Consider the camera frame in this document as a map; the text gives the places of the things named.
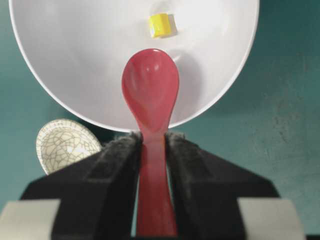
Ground red spoon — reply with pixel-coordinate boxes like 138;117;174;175
122;48;179;237

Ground yellow hexagonal prism block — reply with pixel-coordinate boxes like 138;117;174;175
148;13;178;39

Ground large white bowl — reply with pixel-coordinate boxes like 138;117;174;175
8;0;260;132

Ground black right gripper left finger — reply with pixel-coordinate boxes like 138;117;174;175
21;132;142;240

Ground small crackle-pattern dish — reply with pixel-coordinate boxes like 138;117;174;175
35;118;102;175

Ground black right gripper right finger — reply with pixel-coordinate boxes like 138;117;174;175
165;132;280;240

